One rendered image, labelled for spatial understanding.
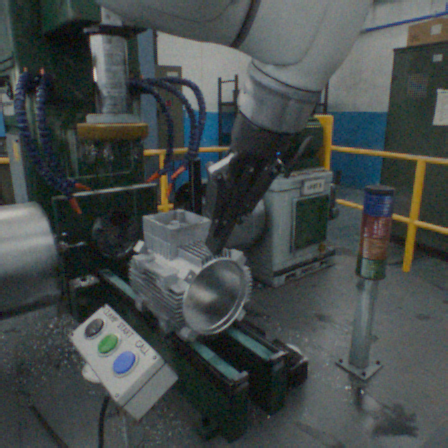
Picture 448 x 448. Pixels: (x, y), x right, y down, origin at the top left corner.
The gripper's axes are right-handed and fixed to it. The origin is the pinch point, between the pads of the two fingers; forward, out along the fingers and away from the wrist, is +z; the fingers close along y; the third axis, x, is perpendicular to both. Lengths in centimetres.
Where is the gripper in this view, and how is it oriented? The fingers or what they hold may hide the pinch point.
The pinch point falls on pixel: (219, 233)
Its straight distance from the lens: 59.2
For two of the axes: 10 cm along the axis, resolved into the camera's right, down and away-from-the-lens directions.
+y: -7.8, 1.7, -6.0
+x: 5.4, 6.7, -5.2
